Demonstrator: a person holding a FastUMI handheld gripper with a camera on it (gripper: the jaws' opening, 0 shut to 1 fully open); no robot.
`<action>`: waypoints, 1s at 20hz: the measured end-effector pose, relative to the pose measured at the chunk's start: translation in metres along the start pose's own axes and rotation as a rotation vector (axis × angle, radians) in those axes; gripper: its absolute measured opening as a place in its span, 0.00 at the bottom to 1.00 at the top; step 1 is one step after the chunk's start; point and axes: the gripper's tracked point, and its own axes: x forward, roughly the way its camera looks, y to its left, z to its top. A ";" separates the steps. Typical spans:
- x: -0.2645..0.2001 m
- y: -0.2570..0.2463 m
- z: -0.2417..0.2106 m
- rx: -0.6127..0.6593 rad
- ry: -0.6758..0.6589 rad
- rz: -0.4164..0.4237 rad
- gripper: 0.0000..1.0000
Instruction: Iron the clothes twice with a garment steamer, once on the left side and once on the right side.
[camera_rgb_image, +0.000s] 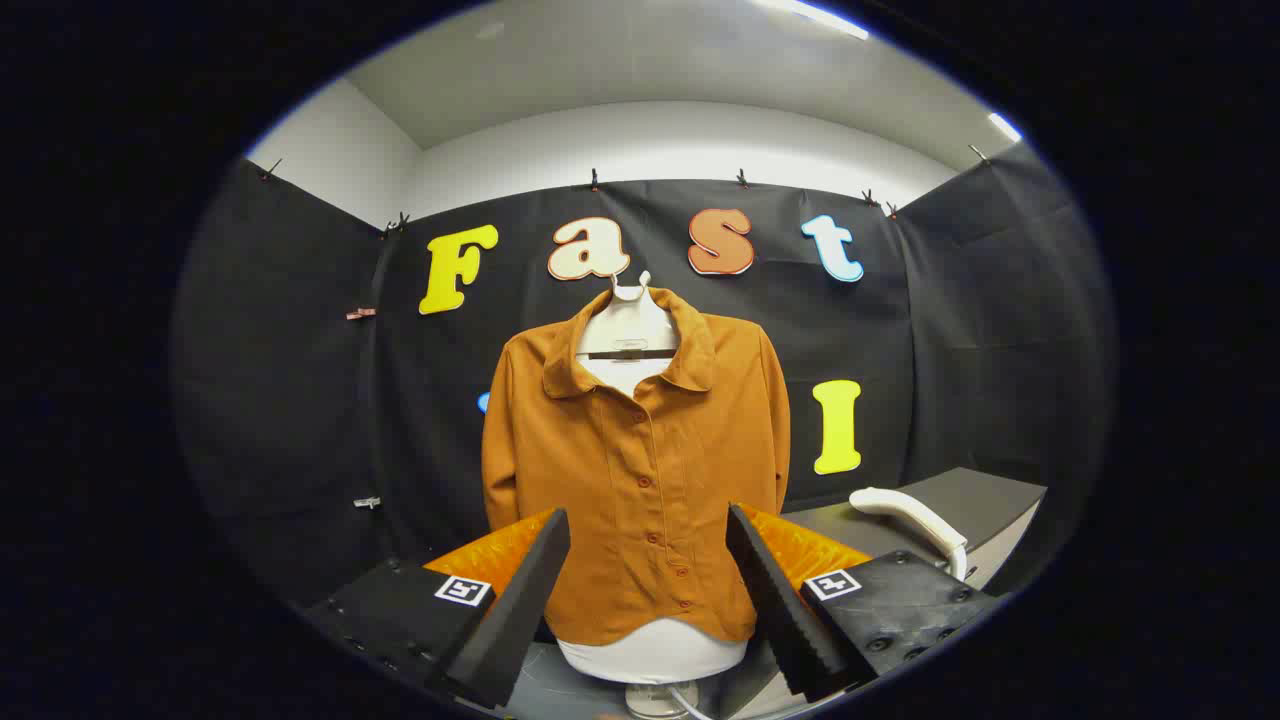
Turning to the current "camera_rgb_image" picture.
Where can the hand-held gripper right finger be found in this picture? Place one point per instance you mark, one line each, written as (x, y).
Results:
(775, 600)

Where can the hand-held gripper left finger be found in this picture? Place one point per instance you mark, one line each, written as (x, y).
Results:
(520, 600)

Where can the black backdrop cloth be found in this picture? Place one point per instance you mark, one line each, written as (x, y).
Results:
(300, 400)

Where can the long ceiling light strip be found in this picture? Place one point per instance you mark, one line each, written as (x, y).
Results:
(815, 17)

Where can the grey cabinet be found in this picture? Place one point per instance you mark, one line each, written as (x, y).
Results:
(960, 500)

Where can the orange button shirt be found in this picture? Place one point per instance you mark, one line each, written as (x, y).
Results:
(620, 480)

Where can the white garment steamer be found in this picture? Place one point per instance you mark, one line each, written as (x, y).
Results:
(900, 505)

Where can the short ceiling light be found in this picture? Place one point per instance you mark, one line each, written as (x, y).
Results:
(1005, 127)

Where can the row of black cloth clips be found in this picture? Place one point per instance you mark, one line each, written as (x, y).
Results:
(594, 182)

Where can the white mannequin torso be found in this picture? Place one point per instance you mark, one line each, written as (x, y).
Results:
(625, 325)

